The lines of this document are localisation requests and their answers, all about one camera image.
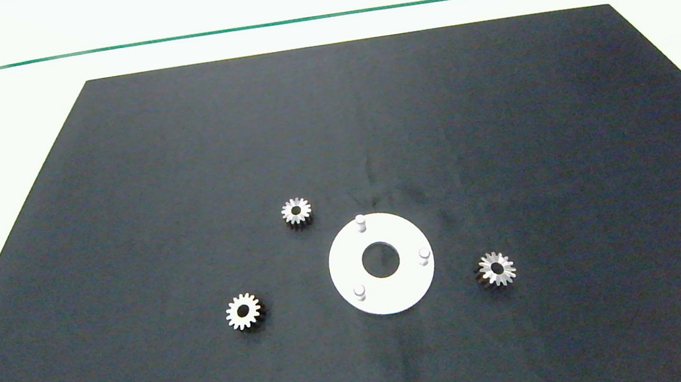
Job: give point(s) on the steel planetary gear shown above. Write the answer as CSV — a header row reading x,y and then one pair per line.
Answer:
x,y
506,269
233,313

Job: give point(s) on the round white carrier plate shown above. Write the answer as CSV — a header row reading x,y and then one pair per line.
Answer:
x,y
395,296

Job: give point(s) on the small steel gear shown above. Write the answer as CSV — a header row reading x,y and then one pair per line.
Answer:
x,y
305,211

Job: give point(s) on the black table mat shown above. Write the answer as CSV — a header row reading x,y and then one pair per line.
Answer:
x,y
505,128

